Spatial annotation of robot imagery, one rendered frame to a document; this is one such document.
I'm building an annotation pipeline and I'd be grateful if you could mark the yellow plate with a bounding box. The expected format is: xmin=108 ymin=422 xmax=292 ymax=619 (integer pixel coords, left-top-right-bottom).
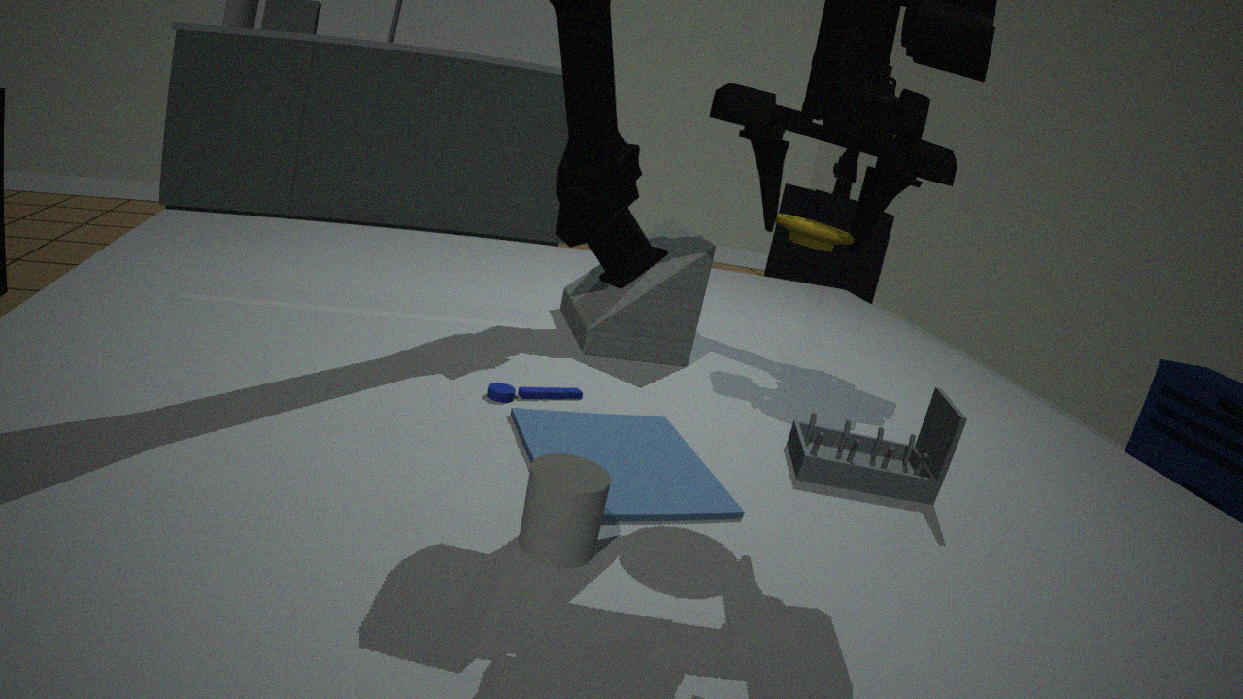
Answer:
xmin=774 ymin=213 xmax=855 ymax=252

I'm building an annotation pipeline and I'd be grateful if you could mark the blue flat mat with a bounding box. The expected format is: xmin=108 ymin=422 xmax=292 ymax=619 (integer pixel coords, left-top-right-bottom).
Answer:
xmin=511 ymin=408 xmax=745 ymax=522

